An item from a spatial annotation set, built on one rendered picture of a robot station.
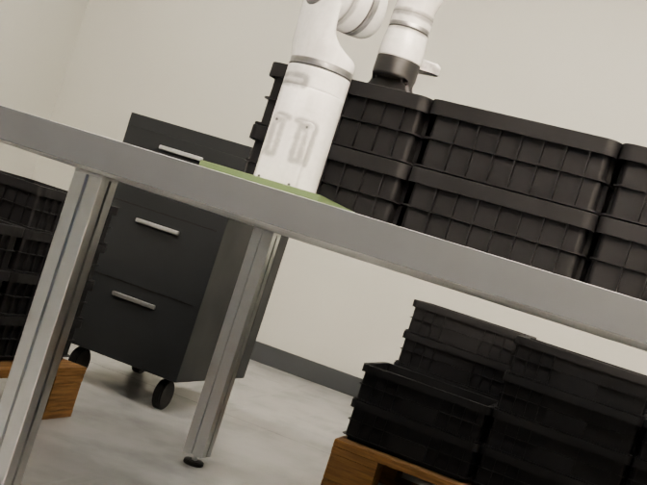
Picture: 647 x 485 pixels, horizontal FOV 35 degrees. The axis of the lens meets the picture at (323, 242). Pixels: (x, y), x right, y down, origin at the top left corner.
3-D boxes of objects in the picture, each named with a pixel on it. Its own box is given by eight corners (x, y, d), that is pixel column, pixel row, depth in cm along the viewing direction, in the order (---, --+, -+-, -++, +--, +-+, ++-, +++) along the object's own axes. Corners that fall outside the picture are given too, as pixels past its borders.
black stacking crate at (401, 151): (406, 170, 159) (428, 100, 159) (248, 128, 171) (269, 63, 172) (477, 213, 194) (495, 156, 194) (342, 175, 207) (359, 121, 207)
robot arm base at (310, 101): (303, 192, 139) (341, 72, 139) (243, 174, 141) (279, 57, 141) (322, 201, 147) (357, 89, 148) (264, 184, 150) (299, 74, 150)
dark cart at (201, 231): (162, 416, 323) (249, 145, 323) (44, 370, 336) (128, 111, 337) (235, 406, 382) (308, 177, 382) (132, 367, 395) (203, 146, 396)
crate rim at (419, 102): (426, 112, 158) (430, 96, 158) (265, 73, 171) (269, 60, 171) (493, 165, 194) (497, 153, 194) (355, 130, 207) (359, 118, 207)
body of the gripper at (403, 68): (369, 45, 171) (351, 99, 171) (412, 54, 166) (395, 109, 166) (388, 60, 177) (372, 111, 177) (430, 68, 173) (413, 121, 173)
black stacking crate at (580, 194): (594, 220, 145) (618, 144, 146) (408, 170, 158) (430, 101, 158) (633, 256, 181) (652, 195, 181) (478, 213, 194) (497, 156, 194)
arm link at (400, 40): (439, 79, 176) (451, 44, 176) (412, 58, 166) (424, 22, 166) (395, 69, 180) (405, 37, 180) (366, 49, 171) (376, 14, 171)
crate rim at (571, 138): (615, 157, 145) (620, 140, 145) (426, 112, 158) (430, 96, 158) (650, 205, 181) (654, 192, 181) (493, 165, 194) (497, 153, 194)
